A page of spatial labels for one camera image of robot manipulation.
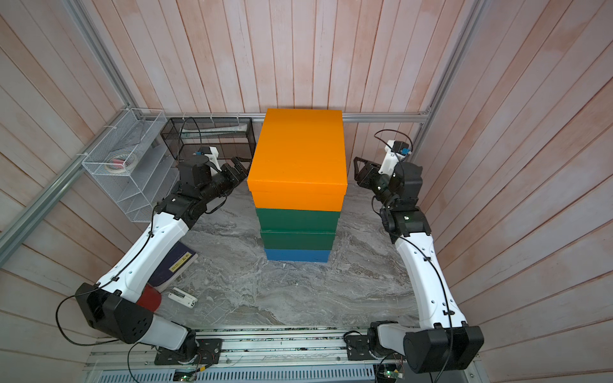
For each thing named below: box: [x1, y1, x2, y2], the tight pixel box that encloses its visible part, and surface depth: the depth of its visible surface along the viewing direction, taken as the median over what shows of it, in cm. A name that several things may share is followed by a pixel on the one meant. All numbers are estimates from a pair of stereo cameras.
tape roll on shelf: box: [105, 153, 138, 173], surface depth 75 cm
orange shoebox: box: [247, 108, 348, 212], surface depth 62 cm
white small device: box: [167, 287, 198, 309], surface depth 84 cm
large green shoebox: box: [255, 207, 341, 233], surface depth 71 cm
